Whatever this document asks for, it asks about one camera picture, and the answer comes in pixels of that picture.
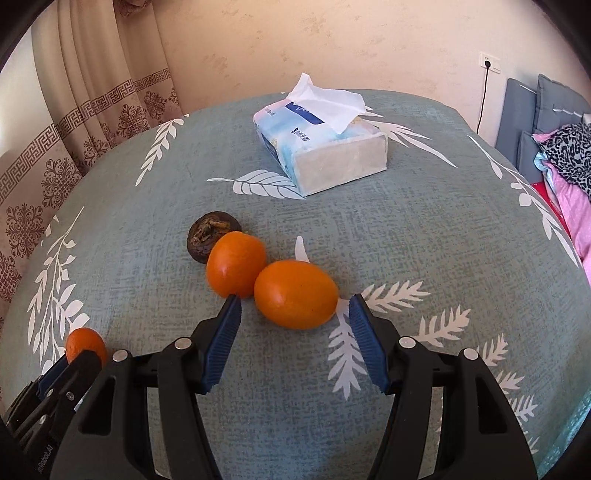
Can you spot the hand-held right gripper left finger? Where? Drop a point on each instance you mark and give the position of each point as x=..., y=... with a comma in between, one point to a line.
x=221, y=346

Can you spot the leopard print cloth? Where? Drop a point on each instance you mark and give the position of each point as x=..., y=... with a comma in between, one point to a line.
x=570, y=154

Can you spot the grey-blue cushion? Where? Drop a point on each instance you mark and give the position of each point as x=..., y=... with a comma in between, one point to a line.
x=527, y=150
x=558, y=99
x=517, y=110

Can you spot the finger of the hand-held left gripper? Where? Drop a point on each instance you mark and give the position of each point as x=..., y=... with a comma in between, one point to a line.
x=48, y=378
x=81, y=381

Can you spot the leaf print green cloth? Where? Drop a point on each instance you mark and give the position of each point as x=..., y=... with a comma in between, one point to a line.
x=415, y=240

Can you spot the red cloth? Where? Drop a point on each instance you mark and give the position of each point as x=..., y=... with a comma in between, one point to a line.
x=544, y=191

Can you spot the white wall socket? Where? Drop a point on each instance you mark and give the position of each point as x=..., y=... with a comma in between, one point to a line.
x=490, y=61

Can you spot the pink cloth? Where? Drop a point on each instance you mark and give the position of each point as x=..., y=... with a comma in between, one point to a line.
x=570, y=203

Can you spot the white and blue tissue pack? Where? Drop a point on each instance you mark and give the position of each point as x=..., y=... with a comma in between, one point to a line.
x=332, y=161

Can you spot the round orange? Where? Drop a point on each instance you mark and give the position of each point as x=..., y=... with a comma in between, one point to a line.
x=85, y=344
x=236, y=265

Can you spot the oval orange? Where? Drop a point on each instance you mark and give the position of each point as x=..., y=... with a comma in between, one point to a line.
x=295, y=294

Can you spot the beige patterned curtain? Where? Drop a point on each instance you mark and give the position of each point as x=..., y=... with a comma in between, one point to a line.
x=69, y=115

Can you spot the dark brown mangosteen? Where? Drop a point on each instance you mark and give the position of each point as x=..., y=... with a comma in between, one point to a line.
x=207, y=240

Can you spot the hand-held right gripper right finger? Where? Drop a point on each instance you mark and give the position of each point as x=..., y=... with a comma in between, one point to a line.
x=369, y=346

